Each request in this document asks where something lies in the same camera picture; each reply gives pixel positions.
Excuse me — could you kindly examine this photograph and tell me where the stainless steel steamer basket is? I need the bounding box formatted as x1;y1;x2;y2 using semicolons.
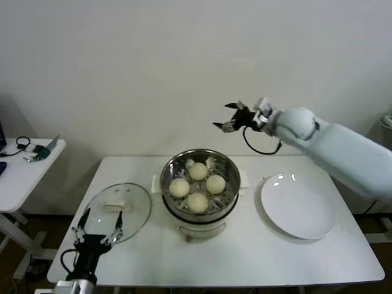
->
160;149;242;224

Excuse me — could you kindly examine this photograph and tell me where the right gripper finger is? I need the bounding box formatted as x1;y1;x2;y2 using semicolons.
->
213;119;243;134
224;100;251;115

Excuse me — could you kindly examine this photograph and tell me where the glass lid with cream handle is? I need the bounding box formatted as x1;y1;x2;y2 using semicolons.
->
82;183;153;246

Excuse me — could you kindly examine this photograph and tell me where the green tool holder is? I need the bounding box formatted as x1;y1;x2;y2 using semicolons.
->
33;145;51;160

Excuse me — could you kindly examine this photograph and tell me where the dark laptop edge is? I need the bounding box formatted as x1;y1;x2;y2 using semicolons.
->
0;118;7;153

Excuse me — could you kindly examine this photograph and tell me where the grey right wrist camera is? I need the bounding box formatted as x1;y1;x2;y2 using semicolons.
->
254;97;274;123

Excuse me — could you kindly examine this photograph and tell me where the black looped cable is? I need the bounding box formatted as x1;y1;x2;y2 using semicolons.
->
0;137;31;157

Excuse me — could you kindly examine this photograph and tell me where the black power cable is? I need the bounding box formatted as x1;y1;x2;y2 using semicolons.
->
363;195;383;215

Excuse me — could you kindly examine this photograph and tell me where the grey hand saw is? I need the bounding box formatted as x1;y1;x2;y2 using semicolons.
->
45;134;61;153

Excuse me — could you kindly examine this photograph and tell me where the white ceramic plate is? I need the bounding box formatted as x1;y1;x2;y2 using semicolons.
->
259;173;336;243

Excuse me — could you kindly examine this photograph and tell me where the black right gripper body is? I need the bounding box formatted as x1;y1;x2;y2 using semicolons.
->
234;108;262;132

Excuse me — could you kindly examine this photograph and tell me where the white side table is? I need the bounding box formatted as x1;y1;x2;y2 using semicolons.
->
0;137;67;279

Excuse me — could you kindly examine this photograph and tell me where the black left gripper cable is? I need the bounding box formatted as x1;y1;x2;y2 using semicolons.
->
60;248;77;274

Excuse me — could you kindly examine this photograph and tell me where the white steamed baozi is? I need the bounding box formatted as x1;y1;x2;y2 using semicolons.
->
186;192;209;214
188;162;208;181
205;175;227;195
169;178;190;198

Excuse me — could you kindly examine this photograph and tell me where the white metal stand base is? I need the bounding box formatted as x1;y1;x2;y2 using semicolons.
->
366;214;392;244

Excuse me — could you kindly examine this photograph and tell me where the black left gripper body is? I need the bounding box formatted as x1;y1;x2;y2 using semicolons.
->
73;234;108;274

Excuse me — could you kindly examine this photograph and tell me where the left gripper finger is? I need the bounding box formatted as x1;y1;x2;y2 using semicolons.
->
72;208;91;244
102;210;124;246

